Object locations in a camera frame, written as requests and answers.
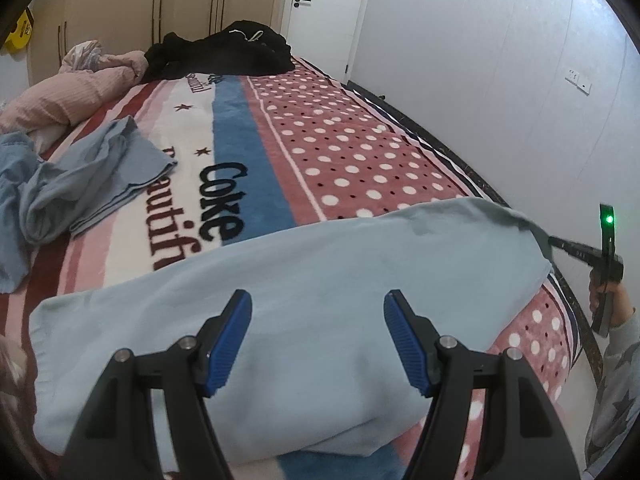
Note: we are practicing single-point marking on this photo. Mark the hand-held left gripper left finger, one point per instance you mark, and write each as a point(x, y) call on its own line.
point(227, 345)

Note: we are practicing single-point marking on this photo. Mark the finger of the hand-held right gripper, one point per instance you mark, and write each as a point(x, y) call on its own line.
point(570, 247)

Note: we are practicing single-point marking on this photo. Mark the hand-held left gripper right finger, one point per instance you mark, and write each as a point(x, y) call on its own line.
point(402, 340)

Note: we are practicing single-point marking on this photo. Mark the light blue pants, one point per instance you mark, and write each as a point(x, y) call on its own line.
point(325, 270)

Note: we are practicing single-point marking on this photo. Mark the person's right forearm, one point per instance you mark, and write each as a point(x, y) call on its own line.
point(615, 395)

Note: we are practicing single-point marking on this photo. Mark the grey-blue pants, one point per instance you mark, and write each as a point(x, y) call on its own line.
point(105, 175)

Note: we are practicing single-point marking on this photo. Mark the person's right hand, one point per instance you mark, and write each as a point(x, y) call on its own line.
point(595, 295)

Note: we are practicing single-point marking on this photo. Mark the printed striped dotted blanket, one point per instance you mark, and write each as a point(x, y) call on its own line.
point(350, 145)

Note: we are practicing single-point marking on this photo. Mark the blue crumpled garment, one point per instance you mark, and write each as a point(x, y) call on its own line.
point(12, 170)

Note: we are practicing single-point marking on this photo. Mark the black clothing pile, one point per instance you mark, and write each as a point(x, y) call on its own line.
point(225, 55)

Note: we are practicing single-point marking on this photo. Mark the pink knitted quilt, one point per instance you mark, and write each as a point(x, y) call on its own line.
point(65, 95)

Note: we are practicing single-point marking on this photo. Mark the white door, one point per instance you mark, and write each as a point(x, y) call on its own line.
point(325, 20)

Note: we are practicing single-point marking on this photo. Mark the beige wooden wardrobe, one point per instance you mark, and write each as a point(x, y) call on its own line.
point(125, 0)

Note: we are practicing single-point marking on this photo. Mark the yellow black object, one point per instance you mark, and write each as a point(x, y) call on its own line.
point(20, 32)

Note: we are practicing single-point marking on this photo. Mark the dark bed frame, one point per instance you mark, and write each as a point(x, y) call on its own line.
point(586, 340)

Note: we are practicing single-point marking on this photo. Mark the white wall socket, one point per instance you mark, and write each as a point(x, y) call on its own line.
point(578, 80)

